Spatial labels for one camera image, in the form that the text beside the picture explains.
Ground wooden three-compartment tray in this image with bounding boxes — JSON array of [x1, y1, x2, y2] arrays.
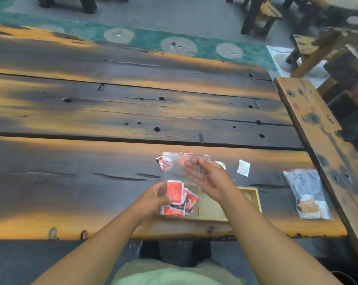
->
[[155, 186, 263, 223]]

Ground person's left hand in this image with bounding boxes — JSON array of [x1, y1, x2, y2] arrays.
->
[[133, 180, 174, 226]]

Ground clear plastic zip bag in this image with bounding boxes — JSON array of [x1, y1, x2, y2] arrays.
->
[[159, 152, 211, 217], [283, 168, 331, 220]]

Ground round stone floor disc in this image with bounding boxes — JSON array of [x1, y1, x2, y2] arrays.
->
[[103, 27, 135, 44], [161, 36, 198, 57], [216, 42, 244, 60]]

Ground person's black left shoe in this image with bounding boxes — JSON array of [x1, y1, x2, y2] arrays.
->
[[139, 241, 162, 260]]

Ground pile of white sachets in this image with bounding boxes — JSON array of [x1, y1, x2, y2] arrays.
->
[[296, 194, 331, 220]]

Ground pile of red sachets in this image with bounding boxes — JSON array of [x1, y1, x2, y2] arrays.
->
[[160, 180, 200, 217]]

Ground person's light green shirt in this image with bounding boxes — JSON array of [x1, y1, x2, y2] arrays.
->
[[112, 259, 245, 285]]

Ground person's right forearm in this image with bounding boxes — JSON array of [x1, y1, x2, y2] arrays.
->
[[219, 191, 343, 285]]

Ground person's left forearm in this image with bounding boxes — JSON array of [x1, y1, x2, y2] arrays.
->
[[32, 210, 156, 285]]

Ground person's right hand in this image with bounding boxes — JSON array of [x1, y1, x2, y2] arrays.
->
[[182, 158, 242, 206]]

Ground long rustic wooden bench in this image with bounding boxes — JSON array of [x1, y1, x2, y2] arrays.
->
[[274, 44, 358, 269]]

